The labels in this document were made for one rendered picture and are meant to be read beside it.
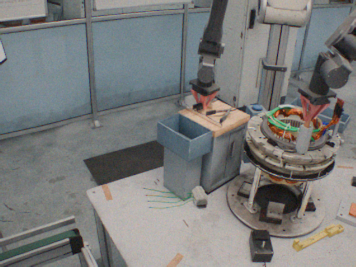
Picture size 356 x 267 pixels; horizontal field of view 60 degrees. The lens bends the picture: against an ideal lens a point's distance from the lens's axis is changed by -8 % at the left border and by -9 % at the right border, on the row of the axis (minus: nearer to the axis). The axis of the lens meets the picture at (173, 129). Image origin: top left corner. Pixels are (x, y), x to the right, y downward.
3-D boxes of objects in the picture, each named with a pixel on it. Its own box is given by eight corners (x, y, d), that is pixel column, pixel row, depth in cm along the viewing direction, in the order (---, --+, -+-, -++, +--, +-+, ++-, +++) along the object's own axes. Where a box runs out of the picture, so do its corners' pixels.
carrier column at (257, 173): (250, 210, 118) (260, 164, 108) (245, 206, 120) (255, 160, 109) (255, 208, 119) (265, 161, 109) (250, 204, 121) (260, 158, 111)
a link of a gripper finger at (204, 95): (203, 114, 123) (205, 91, 118) (189, 106, 127) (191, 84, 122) (215, 109, 127) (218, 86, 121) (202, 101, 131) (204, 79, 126)
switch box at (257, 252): (252, 262, 100) (255, 251, 97) (248, 239, 109) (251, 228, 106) (271, 262, 100) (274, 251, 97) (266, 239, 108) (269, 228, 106)
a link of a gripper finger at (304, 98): (324, 124, 93) (335, 96, 88) (308, 128, 90) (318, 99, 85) (309, 113, 98) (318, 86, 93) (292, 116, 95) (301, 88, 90)
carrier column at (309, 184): (298, 221, 113) (314, 175, 102) (293, 217, 115) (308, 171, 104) (302, 219, 114) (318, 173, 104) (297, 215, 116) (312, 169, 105)
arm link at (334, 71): (361, 46, 82) (338, 27, 80) (378, 61, 72) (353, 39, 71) (329, 79, 88) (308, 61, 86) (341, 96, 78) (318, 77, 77)
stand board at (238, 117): (214, 138, 115) (215, 131, 114) (177, 117, 127) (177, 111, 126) (249, 121, 127) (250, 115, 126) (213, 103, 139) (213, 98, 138)
